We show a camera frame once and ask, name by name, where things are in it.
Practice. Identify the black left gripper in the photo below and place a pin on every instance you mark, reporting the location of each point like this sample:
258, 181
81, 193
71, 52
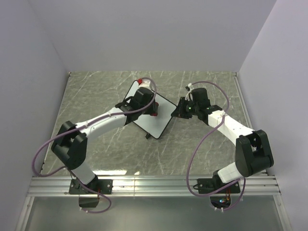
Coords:
147, 112

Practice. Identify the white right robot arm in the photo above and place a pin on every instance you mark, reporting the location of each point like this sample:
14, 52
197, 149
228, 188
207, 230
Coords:
252, 148

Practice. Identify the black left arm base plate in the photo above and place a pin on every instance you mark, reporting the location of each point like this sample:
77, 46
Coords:
103, 186

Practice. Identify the aluminium rail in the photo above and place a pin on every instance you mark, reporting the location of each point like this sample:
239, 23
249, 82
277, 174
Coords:
235, 77
148, 186

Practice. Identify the aluminium right side rail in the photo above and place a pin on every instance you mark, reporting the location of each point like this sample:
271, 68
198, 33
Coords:
235, 77

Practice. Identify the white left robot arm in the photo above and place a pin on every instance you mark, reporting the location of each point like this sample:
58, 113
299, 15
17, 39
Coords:
72, 139

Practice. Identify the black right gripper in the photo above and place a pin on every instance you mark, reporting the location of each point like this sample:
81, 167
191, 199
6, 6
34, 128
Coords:
179, 111

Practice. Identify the small black-framed whiteboard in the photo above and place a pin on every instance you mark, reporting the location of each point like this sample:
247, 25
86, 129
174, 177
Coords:
155, 125

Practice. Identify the aluminium front rail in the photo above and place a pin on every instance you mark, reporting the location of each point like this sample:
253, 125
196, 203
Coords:
148, 186

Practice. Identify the red and black eraser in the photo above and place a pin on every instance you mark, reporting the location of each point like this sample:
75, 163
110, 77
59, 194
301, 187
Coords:
155, 109

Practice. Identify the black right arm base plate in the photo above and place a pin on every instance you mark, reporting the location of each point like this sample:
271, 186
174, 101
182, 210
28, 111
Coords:
207, 185

